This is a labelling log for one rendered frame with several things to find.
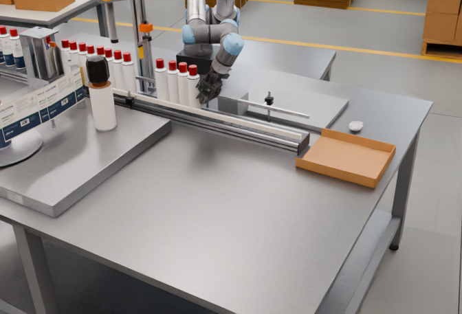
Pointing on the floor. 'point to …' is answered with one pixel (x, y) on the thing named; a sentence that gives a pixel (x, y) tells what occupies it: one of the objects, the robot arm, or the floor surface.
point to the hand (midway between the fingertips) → (203, 100)
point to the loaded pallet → (443, 12)
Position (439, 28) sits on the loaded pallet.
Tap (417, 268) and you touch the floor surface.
